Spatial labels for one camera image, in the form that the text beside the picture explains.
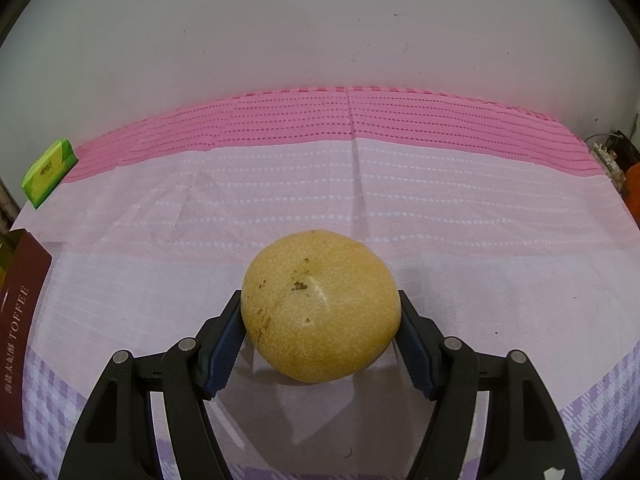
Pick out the yellow melon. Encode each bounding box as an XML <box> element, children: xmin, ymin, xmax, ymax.
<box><xmin>240</xmin><ymin>230</ymin><xmax>402</xmax><ymax>385</ymax></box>

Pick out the dark red tin box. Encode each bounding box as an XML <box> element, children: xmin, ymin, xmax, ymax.
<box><xmin>0</xmin><ymin>227</ymin><xmax>53</xmax><ymax>438</ymax></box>

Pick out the orange plastic bag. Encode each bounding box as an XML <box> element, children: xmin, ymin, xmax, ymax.
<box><xmin>625</xmin><ymin>162</ymin><xmax>640</xmax><ymax>211</ymax></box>

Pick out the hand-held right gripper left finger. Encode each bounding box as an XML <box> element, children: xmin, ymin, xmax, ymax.
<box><xmin>57</xmin><ymin>289</ymin><xmax>247</xmax><ymax>480</ymax></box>

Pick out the green tissue pack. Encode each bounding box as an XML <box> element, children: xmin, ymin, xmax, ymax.
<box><xmin>21</xmin><ymin>138</ymin><xmax>79</xmax><ymax>211</ymax></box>

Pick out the pink and purple checked tablecloth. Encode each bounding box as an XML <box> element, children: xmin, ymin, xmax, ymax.
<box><xmin>0</xmin><ymin>85</ymin><xmax>640</xmax><ymax>480</ymax></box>

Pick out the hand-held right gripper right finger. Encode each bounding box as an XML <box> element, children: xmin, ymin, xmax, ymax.
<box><xmin>395</xmin><ymin>290</ymin><xmax>583</xmax><ymax>480</ymax></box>

